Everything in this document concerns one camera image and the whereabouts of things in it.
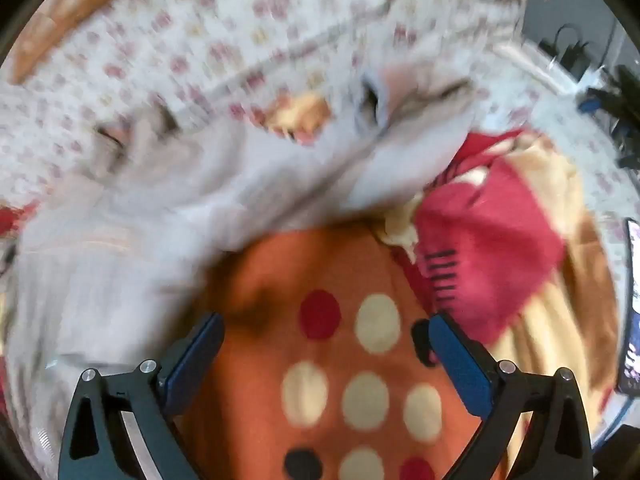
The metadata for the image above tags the black device with blue part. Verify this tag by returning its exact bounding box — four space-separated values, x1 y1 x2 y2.
579 64 640 171

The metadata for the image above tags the black charger with cables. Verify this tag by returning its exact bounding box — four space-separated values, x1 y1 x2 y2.
539 25 603 78

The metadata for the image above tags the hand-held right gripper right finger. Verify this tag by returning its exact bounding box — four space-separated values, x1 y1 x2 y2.
427 311 598 480

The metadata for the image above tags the floral bed sheet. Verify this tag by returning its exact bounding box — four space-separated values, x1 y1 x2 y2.
0 0 633 246

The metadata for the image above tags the orange cushion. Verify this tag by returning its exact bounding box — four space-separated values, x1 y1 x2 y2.
10 0 132 84

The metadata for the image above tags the orange red printed blanket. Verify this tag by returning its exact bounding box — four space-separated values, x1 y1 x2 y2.
185 92 623 480

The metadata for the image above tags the dark screen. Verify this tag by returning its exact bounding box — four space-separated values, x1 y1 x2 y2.
617 217 640 396

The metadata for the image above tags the grey garment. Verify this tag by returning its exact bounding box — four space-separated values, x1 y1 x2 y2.
2 60 483 480

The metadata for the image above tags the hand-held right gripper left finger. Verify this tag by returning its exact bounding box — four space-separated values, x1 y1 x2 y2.
59 311 226 480

